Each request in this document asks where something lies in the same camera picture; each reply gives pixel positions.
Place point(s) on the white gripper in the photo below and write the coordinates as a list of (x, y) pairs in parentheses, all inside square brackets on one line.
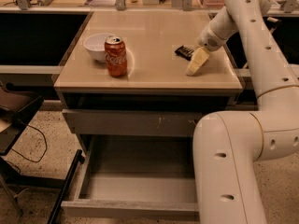
[(209, 41)]

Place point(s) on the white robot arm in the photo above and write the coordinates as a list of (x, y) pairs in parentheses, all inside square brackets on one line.
[(227, 143)]

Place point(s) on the grey drawer cabinet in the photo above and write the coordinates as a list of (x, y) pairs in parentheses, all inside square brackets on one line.
[(156, 79)]

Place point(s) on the closed grey top drawer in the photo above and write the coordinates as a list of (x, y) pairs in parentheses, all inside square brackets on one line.
[(136, 123)]

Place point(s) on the open grey middle drawer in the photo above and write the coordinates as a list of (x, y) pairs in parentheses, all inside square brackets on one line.
[(136, 177)]

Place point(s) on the red coca-cola can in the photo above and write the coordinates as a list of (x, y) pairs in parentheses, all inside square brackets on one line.
[(115, 54)]

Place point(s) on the white ceramic bowl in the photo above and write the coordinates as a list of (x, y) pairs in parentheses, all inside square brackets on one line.
[(95, 46)]

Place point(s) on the black metal leg bar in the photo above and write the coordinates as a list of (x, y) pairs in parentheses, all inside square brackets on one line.
[(78, 158)]

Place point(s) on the black chair at left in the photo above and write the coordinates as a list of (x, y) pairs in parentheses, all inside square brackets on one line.
[(17, 109)]

